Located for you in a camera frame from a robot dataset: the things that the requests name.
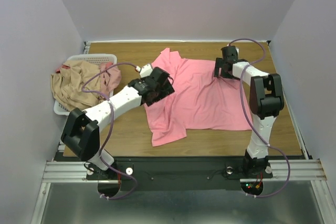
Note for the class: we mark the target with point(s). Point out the dusty pink t shirt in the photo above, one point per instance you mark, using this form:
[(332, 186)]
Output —
[(110, 79)]

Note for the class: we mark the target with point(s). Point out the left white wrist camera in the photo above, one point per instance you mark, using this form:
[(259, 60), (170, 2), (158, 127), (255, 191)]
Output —
[(144, 71)]

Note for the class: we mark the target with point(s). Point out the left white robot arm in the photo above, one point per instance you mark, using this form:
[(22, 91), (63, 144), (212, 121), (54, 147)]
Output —
[(81, 133)]

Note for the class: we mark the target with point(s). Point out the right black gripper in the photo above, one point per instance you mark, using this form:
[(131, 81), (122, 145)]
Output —
[(221, 69)]

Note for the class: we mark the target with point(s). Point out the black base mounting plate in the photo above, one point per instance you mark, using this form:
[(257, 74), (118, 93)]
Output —
[(190, 173)]

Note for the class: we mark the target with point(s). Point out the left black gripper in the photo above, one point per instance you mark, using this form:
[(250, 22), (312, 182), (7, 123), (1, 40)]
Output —
[(166, 90)]

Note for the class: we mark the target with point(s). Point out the white plastic laundry basket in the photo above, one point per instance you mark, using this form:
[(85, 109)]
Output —
[(96, 59)]

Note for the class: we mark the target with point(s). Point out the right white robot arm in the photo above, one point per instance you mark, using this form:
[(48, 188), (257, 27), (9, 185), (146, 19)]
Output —
[(266, 100)]

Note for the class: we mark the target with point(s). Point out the beige t shirt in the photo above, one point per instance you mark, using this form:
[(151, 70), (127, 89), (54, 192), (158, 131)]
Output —
[(66, 84)]

